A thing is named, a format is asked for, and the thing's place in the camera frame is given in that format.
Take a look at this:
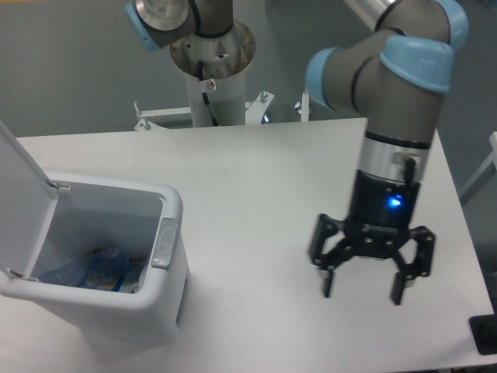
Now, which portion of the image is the white metal frame bracket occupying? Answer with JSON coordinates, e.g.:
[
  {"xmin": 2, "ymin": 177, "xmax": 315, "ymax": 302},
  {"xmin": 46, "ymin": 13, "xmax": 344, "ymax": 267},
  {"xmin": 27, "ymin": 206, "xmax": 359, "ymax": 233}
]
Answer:
[{"xmin": 134, "ymin": 101, "xmax": 193, "ymax": 131}]

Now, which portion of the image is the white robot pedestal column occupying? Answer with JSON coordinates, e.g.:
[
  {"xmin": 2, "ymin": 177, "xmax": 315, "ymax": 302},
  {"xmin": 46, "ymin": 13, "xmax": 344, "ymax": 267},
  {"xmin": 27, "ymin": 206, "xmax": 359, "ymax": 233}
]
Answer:
[{"xmin": 170, "ymin": 20, "xmax": 256, "ymax": 127}]

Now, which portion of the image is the clear plastic bag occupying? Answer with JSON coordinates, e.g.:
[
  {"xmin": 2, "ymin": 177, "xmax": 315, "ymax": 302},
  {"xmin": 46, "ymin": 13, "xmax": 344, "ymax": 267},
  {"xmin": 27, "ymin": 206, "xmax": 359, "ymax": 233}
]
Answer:
[{"xmin": 119, "ymin": 257, "xmax": 149, "ymax": 294}]

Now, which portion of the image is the white bracket with bolt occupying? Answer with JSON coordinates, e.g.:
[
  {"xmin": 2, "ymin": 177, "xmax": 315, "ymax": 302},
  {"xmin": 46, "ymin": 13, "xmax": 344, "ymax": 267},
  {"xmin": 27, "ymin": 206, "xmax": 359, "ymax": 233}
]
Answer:
[{"xmin": 245, "ymin": 91, "xmax": 275, "ymax": 125}]

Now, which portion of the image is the blue snack wrapper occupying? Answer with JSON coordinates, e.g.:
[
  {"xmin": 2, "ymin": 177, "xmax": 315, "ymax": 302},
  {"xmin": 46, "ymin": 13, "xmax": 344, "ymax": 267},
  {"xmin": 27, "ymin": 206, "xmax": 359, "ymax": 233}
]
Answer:
[{"xmin": 81, "ymin": 255, "xmax": 127, "ymax": 291}]

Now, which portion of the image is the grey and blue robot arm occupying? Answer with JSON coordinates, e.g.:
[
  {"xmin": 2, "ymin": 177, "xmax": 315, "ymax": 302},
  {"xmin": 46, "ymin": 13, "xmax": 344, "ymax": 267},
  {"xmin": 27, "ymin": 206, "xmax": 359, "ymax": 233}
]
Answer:
[{"xmin": 125, "ymin": 1, "xmax": 468, "ymax": 304}]

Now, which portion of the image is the white trash can lid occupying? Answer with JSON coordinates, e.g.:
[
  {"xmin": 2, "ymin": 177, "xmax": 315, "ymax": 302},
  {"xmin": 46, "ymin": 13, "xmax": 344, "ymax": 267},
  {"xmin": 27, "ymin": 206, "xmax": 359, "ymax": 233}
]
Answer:
[{"xmin": 1, "ymin": 124, "xmax": 58, "ymax": 277}]

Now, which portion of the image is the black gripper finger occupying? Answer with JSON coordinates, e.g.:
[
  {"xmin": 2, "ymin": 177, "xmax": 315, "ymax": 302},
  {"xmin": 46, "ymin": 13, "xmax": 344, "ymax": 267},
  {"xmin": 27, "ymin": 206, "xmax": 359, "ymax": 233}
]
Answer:
[
  {"xmin": 391, "ymin": 226, "xmax": 436, "ymax": 305},
  {"xmin": 308, "ymin": 214, "xmax": 361, "ymax": 298}
]

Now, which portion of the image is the white upright bracket post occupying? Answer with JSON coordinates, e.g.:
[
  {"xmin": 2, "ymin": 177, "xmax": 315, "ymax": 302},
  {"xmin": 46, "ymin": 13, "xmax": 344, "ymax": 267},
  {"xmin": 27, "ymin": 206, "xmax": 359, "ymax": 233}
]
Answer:
[{"xmin": 294, "ymin": 89, "xmax": 311, "ymax": 122}]

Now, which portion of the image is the black clamp at table edge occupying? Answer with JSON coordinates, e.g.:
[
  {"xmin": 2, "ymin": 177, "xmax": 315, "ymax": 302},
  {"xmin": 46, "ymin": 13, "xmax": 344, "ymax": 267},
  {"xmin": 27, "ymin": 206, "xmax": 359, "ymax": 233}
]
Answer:
[{"xmin": 469, "ymin": 314, "xmax": 496, "ymax": 355}]

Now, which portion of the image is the black cable on pedestal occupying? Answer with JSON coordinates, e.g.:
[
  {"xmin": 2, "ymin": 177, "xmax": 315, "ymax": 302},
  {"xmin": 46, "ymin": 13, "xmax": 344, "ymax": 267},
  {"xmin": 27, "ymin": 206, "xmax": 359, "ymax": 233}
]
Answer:
[{"xmin": 197, "ymin": 60, "xmax": 219, "ymax": 127}]

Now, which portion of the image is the white plastic trash can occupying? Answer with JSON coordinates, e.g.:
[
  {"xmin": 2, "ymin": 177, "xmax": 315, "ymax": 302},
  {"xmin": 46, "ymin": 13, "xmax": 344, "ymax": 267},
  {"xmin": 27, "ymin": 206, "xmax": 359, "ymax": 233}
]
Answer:
[{"xmin": 1, "ymin": 176, "xmax": 189, "ymax": 343}]

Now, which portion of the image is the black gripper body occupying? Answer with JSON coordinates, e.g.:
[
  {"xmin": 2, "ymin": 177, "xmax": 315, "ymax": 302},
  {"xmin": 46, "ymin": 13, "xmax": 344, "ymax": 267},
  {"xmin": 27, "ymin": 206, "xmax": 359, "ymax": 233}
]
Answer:
[{"xmin": 344, "ymin": 169, "xmax": 420, "ymax": 259}]

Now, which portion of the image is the clear plastic water bottle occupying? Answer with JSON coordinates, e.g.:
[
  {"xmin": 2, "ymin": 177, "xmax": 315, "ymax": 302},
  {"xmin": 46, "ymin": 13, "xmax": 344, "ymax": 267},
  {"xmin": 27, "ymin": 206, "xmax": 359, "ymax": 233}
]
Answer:
[{"xmin": 36, "ymin": 240, "xmax": 131, "ymax": 291}]

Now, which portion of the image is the white frame leg right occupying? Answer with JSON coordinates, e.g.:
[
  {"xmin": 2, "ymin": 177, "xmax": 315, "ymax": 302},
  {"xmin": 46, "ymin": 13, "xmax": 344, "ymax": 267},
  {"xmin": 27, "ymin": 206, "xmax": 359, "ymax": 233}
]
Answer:
[{"xmin": 459, "ymin": 131, "xmax": 496, "ymax": 206}]

